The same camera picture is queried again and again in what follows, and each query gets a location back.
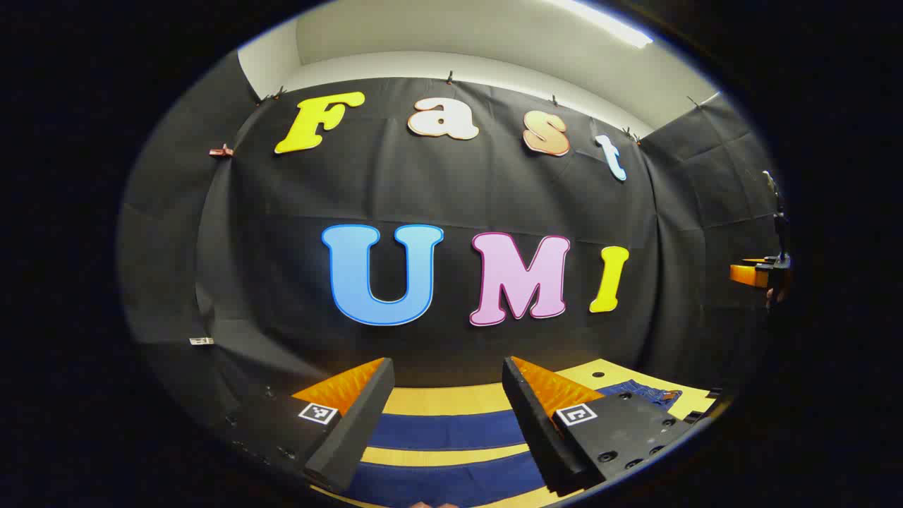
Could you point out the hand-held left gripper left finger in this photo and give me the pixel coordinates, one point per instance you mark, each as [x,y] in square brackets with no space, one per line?
[363,423]

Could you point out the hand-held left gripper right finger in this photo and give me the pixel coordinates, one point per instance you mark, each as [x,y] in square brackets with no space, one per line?
[536,430]

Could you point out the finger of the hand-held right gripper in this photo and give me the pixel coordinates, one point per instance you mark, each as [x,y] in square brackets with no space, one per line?
[748,274]

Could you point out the blue jeans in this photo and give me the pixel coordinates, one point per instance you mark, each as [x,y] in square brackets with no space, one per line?
[451,430]

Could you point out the red backdrop clip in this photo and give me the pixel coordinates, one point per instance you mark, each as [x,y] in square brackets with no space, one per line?
[221,151]

